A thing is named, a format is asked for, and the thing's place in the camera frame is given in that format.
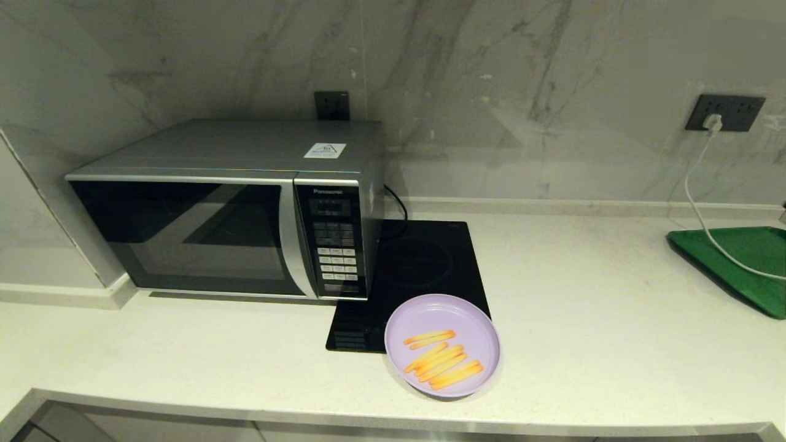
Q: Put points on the wide dark wall socket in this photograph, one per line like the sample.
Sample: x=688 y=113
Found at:
x=742 y=112

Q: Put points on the dark glass microwave door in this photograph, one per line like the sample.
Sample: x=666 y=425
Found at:
x=202 y=233

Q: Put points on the purple plastic plate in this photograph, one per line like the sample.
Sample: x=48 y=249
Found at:
x=442 y=316

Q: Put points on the small dark wall socket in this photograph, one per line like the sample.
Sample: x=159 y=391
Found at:
x=332 y=105

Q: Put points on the green plastic tray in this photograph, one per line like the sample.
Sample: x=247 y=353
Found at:
x=749 y=258

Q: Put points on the black induction cooktop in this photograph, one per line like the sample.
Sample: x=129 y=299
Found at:
x=424 y=258

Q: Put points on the silver microwave oven body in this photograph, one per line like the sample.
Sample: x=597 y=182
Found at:
x=245 y=147

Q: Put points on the beige cabinet front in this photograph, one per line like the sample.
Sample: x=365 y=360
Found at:
x=153 y=430

